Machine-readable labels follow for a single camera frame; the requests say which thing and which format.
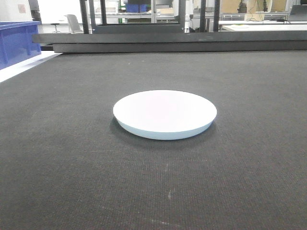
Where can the black textured mat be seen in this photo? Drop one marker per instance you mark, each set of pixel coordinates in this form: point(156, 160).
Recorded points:
point(66, 164)

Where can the white round plate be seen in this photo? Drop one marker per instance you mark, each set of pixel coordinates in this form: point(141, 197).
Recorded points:
point(164, 114)

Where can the white background table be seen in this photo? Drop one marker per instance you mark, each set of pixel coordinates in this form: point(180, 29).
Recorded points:
point(261, 26)

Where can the black round stool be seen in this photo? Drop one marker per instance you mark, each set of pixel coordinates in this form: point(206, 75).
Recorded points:
point(55, 27)

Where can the grey office chair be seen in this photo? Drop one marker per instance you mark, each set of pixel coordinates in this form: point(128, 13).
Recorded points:
point(73, 24)

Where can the black metal frame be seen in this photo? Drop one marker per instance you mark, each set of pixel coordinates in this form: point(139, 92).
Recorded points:
point(166, 37)

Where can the blue plastic bin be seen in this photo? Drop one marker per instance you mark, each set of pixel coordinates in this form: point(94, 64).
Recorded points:
point(16, 44)

